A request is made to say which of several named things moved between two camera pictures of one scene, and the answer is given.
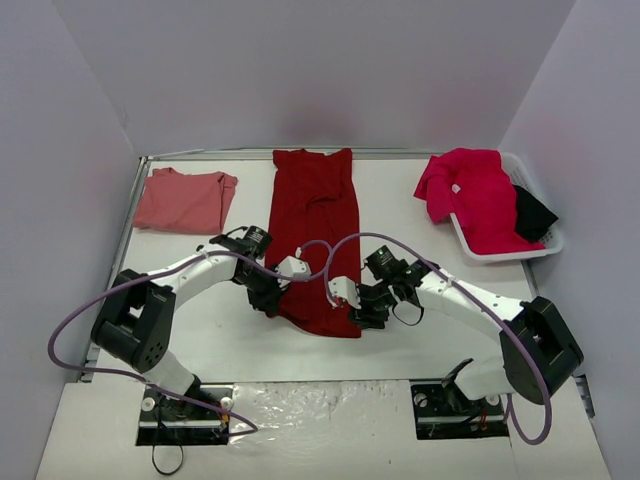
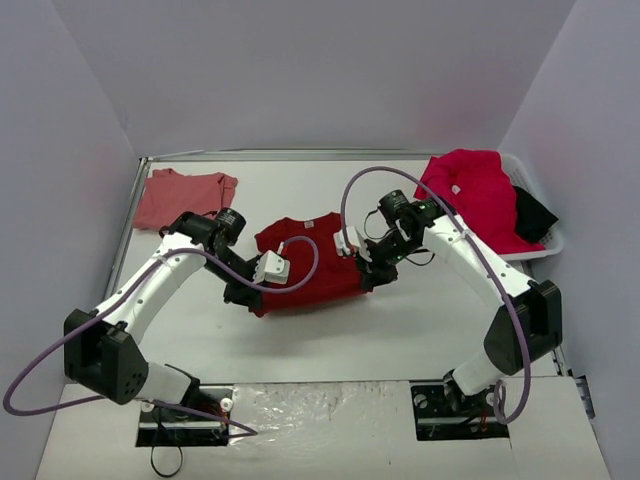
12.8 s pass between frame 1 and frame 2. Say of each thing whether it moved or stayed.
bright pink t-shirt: stayed
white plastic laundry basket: stayed
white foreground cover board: stayed
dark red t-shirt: moved
